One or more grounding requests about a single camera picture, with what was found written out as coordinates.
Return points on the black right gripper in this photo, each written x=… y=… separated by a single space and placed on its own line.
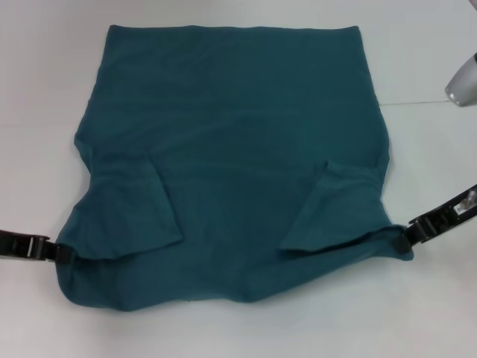
x=452 y=212

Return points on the teal blue shirt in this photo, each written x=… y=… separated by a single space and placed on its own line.
x=231 y=160

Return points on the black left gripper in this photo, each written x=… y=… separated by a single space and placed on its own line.
x=16 y=246

